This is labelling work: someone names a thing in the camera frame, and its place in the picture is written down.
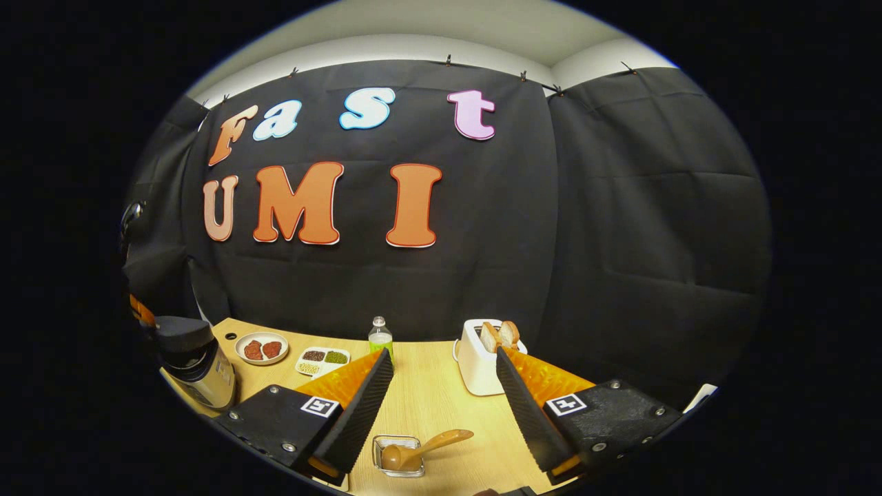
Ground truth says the black backdrop cloth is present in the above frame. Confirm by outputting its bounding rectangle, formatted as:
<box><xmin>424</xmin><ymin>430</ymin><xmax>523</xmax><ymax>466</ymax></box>
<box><xmin>123</xmin><ymin>60</ymin><xmax>772</xmax><ymax>409</ymax></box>

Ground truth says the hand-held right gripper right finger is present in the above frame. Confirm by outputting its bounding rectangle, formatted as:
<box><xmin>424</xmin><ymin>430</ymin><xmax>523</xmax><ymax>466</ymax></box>
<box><xmin>495</xmin><ymin>347</ymin><xmax>684</xmax><ymax>487</ymax></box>

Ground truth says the white toaster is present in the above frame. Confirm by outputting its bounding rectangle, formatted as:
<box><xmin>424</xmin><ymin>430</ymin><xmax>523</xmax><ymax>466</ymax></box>
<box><xmin>452</xmin><ymin>319</ymin><xmax>529</xmax><ymax>397</ymax></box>

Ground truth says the metal wire chopstick holder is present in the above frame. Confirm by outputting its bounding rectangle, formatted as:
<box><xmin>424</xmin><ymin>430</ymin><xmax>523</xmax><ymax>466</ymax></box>
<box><xmin>371</xmin><ymin>435</ymin><xmax>426</xmax><ymax>479</ymax></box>

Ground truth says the white round plate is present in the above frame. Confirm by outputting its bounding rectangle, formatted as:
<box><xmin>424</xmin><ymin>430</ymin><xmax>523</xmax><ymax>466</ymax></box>
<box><xmin>234</xmin><ymin>332</ymin><xmax>290</xmax><ymax>366</ymax></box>

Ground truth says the white divided bean dish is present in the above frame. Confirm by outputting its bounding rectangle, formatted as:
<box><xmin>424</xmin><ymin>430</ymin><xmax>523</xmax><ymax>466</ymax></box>
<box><xmin>295</xmin><ymin>347</ymin><xmax>351</xmax><ymax>378</ymax></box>

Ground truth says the black silver rice cooker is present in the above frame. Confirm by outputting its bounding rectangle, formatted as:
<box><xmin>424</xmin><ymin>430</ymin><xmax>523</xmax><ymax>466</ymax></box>
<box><xmin>154</xmin><ymin>316</ymin><xmax>237</xmax><ymax>413</ymax></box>

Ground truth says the green drink bottle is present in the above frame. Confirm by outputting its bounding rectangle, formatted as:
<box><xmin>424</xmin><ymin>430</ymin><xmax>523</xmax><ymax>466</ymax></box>
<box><xmin>368</xmin><ymin>316</ymin><xmax>394</xmax><ymax>360</ymax></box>

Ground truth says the wooden spoon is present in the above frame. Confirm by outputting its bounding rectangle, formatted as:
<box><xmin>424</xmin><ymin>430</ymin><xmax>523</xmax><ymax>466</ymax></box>
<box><xmin>380</xmin><ymin>429</ymin><xmax>475</xmax><ymax>473</ymax></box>

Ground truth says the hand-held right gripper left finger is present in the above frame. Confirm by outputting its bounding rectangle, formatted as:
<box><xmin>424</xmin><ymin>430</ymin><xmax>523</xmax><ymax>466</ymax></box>
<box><xmin>217</xmin><ymin>348</ymin><xmax>396</xmax><ymax>487</ymax></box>

